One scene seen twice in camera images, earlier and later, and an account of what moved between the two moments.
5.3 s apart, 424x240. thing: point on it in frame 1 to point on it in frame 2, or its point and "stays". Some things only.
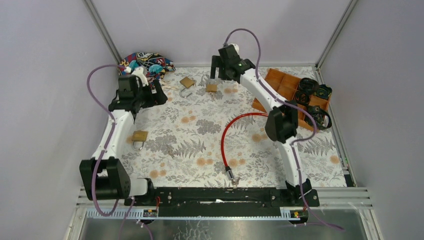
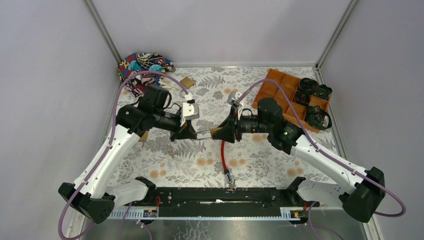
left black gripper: [154, 94] to [180, 128]
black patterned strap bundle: [322, 118] stays
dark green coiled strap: [324, 91] stays
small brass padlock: [211, 88] to [212, 130]
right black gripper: [215, 63] to [231, 126]
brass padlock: [138, 137] stays
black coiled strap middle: [302, 98] stays
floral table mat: [200, 137] stays
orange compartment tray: [284, 85] stays
